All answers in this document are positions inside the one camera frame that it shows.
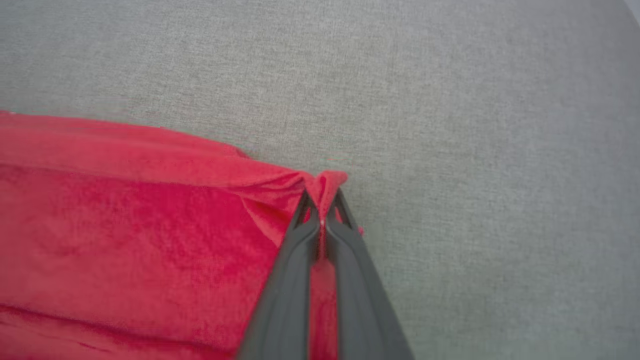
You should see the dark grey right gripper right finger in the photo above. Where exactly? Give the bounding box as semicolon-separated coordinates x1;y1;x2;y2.
322;188;416;360

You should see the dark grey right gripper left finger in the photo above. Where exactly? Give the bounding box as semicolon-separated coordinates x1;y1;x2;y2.
235;189;321;360

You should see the red and white jersey shirt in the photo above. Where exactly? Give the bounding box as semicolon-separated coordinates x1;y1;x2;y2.
0;110;365;360

